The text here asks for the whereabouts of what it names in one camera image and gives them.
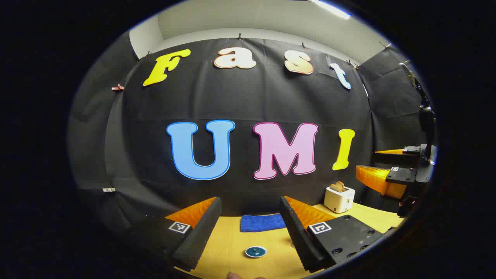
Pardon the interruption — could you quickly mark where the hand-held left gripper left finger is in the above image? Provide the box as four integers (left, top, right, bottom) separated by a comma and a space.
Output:
130, 196, 222, 272

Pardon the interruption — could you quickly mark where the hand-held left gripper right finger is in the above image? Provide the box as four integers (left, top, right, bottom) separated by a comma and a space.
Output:
280, 196, 392, 272

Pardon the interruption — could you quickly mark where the blue towel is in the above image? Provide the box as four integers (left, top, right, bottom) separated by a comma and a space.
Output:
240, 214, 286, 233

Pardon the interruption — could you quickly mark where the white toaster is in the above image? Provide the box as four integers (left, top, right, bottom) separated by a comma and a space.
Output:
324, 185, 355, 214

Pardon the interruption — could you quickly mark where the black backdrop cloth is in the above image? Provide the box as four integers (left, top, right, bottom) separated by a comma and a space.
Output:
68, 32, 427, 237

